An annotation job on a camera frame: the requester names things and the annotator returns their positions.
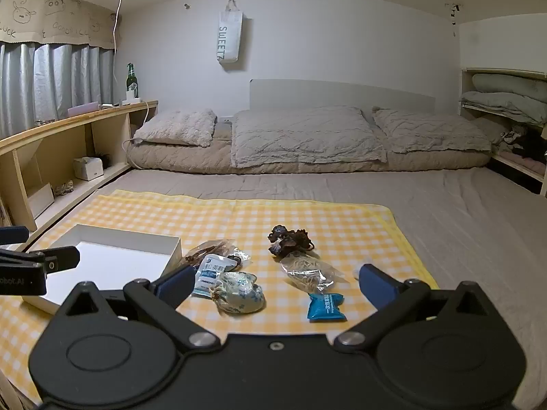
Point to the yellow checked cloth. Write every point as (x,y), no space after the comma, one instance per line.
(273,218)

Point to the pink box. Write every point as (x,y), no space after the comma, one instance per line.
(83,110)

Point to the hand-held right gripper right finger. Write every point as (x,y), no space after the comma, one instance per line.
(376,287)

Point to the floral fabric pouch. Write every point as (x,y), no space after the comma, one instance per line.
(239,294)

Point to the green glass bottle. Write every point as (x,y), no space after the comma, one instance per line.
(130,79)

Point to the white cardboard box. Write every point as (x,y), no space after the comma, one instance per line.
(119,260)

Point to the hanging white bag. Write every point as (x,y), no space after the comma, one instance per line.
(228,34)

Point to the grey curtain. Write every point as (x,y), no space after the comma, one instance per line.
(55,85)

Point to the white charger box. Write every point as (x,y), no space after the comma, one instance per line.
(133,99)

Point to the flat white card box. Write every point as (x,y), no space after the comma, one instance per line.
(42,200)

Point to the white side shelf unit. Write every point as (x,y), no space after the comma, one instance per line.
(534,171)

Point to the blue snack packet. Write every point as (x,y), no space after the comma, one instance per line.
(325,306)

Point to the wooden shelf unit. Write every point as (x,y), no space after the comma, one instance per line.
(51,145)

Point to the clear bag of rubber bands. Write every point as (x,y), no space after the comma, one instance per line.
(307,274)

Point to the eyeglasses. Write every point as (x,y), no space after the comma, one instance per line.
(45,121)

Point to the white tissue box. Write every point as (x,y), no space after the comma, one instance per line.
(89,168)

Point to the dark clothes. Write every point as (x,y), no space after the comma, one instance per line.
(525,143)

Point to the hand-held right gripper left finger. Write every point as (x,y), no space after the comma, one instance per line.
(176,285)

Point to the beige doodle valance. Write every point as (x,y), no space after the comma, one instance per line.
(55,15)

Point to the white blue sachet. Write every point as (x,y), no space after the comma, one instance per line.
(208,277)

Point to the folded beige quilt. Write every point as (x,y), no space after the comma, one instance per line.
(305,136)

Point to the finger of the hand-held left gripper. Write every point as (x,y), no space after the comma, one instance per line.
(13,235)
(55,258)

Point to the quilted beige pillow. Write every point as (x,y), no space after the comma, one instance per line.
(427,132)

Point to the folded grey green bedding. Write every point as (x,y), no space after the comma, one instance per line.
(504,94)

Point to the fluffy beige pillow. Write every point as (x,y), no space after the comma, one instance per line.
(177,127)

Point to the white headboard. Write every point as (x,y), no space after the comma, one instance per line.
(342,94)

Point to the brown blue crochet piece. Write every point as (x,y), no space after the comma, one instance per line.
(288,241)

